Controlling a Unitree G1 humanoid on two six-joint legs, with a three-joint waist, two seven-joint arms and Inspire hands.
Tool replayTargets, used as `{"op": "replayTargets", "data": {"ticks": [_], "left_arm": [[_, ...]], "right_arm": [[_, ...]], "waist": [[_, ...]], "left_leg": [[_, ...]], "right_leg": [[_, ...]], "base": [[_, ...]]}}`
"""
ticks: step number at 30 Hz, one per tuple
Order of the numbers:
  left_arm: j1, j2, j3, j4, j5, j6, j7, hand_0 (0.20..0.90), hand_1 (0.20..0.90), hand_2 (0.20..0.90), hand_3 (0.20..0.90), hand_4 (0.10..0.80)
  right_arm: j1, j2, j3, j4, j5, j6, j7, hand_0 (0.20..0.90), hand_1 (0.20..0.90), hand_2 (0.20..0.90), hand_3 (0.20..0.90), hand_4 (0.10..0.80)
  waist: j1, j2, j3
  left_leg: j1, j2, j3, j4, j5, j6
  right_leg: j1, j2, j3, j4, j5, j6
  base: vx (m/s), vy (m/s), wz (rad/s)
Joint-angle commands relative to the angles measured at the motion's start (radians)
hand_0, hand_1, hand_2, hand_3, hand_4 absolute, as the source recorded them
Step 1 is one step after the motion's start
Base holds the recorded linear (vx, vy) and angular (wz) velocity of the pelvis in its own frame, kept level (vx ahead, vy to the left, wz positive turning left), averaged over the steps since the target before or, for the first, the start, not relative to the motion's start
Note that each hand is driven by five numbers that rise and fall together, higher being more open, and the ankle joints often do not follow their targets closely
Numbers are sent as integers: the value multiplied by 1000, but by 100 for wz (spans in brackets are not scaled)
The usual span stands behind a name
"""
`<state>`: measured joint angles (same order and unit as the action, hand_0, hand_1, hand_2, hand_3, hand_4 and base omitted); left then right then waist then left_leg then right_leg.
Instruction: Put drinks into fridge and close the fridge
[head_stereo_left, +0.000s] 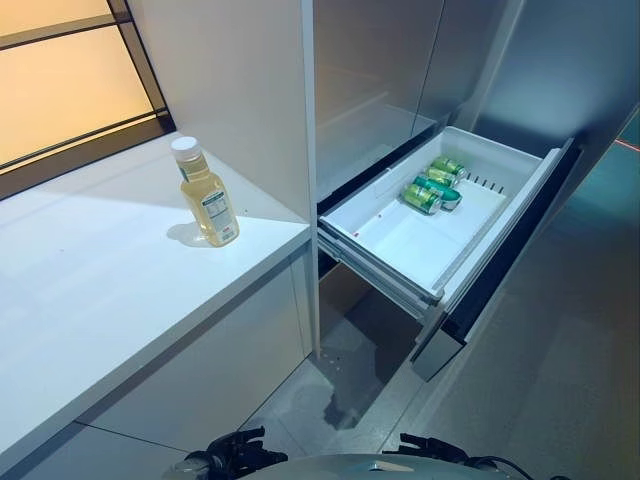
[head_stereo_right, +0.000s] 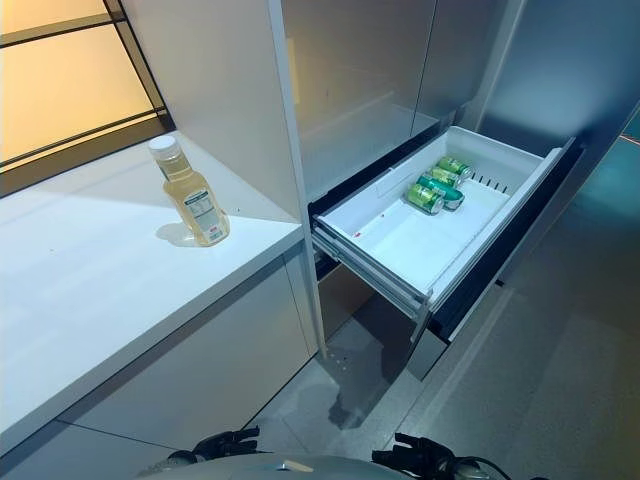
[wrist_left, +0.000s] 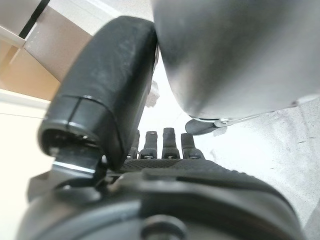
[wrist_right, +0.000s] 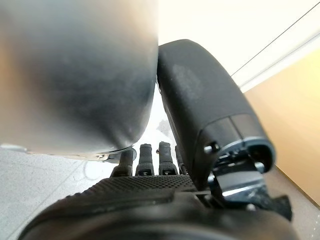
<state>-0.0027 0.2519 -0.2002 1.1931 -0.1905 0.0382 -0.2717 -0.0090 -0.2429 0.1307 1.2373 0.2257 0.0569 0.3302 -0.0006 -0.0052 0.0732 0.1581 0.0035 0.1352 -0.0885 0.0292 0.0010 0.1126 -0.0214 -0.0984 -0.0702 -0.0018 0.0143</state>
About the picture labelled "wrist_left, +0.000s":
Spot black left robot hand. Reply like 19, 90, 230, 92
14, 15, 307, 240

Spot beige wooden cabinet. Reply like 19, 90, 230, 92
0, 0, 106, 102

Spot silver robot left leg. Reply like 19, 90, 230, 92
151, 0, 320, 121

